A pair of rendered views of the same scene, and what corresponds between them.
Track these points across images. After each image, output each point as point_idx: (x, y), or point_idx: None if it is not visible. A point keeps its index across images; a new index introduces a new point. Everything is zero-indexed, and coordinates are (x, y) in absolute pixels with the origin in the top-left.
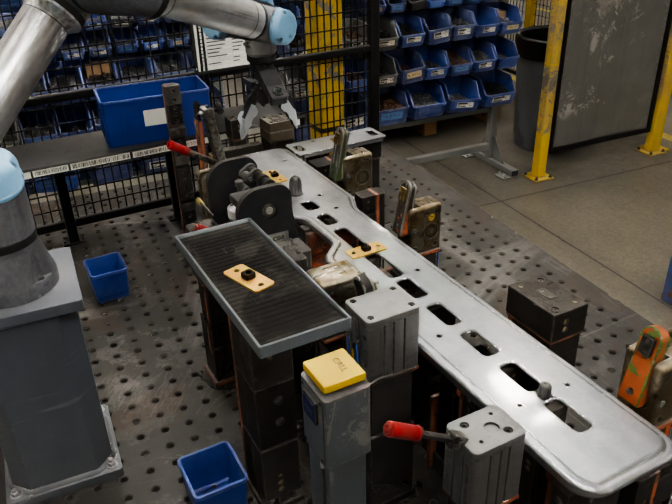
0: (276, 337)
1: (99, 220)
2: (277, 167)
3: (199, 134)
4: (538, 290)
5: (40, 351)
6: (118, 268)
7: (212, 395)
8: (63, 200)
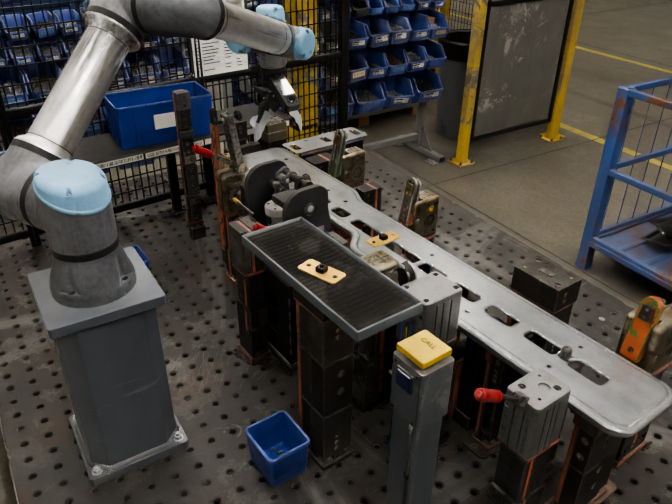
0: (366, 322)
1: None
2: None
3: (215, 137)
4: (540, 269)
5: (126, 343)
6: None
7: (250, 370)
8: None
